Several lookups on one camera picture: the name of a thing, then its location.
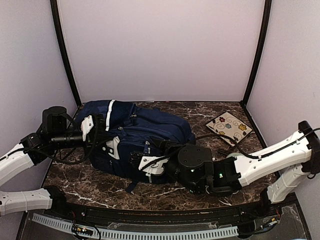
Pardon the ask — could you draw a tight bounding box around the black corner frame post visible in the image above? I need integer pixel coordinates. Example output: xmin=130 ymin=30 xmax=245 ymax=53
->
xmin=50 ymin=0 xmax=82 ymax=107
xmin=241 ymin=0 xmax=272 ymax=108

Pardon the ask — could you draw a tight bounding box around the navy blue student backpack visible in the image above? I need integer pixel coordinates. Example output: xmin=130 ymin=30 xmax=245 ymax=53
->
xmin=75 ymin=99 xmax=196 ymax=193

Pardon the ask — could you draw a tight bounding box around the black right corner frame post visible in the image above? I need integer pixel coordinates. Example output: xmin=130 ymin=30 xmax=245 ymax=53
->
xmin=241 ymin=0 xmax=272 ymax=108

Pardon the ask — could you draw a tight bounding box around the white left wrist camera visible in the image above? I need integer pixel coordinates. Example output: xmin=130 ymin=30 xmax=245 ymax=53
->
xmin=80 ymin=114 xmax=99 ymax=142

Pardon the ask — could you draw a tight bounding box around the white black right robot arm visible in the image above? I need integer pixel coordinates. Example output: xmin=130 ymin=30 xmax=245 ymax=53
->
xmin=139 ymin=121 xmax=320 ymax=217

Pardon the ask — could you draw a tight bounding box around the pale green ceramic bowl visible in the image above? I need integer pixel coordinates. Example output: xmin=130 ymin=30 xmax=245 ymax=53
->
xmin=227 ymin=152 xmax=242 ymax=158

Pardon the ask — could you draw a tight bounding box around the floral square ceramic plate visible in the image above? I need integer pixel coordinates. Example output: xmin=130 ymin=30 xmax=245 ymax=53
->
xmin=205 ymin=111 xmax=253 ymax=144

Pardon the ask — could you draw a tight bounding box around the white slotted cable duct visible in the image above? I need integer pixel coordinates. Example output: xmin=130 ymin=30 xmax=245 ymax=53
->
xmin=32 ymin=213 xmax=239 ymax=240

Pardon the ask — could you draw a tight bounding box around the black front table rail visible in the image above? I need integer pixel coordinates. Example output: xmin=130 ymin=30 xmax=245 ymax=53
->
xmin=45 ymin=179 xmax=297 ymax=225

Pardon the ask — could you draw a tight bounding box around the black left corner frame post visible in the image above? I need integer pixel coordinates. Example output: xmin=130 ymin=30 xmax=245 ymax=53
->
xmin=50 ymin=0 xmax=82 ymax=107

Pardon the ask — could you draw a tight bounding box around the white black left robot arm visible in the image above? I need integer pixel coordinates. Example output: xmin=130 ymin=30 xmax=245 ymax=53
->
xmin=0 ymin=106 xmax=111 ymax=218

